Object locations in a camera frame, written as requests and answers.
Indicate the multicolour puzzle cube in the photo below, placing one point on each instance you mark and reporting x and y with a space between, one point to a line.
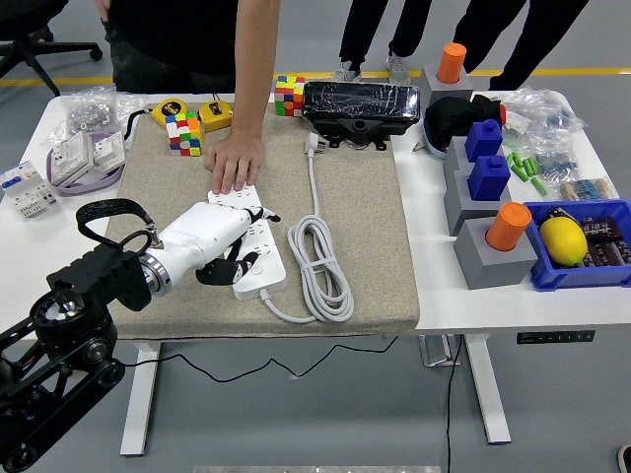
185 135
290 96

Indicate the yellow lemon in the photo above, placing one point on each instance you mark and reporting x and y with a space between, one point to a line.
564 241

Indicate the white circuit breaker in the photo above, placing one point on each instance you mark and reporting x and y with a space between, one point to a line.
24 189

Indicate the person's left forearm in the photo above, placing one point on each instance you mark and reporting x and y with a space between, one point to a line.
256 64

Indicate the clear bag of nuts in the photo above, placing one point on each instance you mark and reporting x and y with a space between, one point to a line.
89 115

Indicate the small black white clip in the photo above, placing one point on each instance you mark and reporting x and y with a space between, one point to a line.
557 213

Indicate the round yellow tape measure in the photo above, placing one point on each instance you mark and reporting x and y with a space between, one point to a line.
170 109

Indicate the plain grey block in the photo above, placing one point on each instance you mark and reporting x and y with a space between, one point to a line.
461 207

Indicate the dark brown capacitor pile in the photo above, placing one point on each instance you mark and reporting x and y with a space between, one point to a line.
606 241

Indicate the person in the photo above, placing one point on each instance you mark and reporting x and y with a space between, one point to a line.
172 39
532 29
360 29

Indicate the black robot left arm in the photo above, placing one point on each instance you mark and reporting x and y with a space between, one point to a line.
98 281

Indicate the black film-wrapped device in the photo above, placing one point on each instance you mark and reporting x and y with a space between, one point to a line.
360 101

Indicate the green plastic wall anchor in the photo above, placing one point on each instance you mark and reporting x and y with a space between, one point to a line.
520 172
530 165
539 186
512 160

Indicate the person's right hand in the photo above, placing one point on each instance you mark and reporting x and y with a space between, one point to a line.
102 11

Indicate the white blue rounded base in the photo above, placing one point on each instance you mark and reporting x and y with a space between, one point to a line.
438 150

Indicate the small red object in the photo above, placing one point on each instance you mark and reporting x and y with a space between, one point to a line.
503 113

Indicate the person's left hand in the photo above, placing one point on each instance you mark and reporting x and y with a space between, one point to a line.
235 158

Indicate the blue plastic bin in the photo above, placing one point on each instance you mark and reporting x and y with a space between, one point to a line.
567 278

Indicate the black cloth bundle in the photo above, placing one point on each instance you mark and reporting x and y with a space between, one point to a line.
451 118

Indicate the bag of blue components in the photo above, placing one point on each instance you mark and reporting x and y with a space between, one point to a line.
557 162

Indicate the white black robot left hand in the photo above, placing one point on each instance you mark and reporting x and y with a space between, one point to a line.
202 231

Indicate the white table leg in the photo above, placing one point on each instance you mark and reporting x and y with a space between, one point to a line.
140 394
488 389

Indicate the blue block with knob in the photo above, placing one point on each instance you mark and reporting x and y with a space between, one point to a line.
483 140
488 180

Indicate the black table control panel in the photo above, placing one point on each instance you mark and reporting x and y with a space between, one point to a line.
555 337

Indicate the grey block with round hole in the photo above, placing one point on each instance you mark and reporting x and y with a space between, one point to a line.
493 268
434 86

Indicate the white power strip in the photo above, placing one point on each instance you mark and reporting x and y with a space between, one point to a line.
271 276

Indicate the black office chair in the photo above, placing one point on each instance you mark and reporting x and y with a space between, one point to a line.
29 49

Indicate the black shoe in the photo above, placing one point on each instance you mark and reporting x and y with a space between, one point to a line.
625 459

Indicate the square yellow tape measure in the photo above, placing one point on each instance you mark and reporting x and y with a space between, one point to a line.
215 114

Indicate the large clear parts bag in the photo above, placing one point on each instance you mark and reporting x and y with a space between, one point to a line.
537 115

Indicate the large white socket plate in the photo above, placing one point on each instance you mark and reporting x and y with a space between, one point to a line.
73 158

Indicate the bag of striped resistors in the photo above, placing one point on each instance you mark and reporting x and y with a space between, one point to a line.
586 188

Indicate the grey-brown mat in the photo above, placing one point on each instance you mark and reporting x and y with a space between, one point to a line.
365 222

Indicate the small white socket plate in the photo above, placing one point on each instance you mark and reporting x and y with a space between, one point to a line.
108 148

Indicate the orange cylinder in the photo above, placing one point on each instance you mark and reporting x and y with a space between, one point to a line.
452 61
508 226

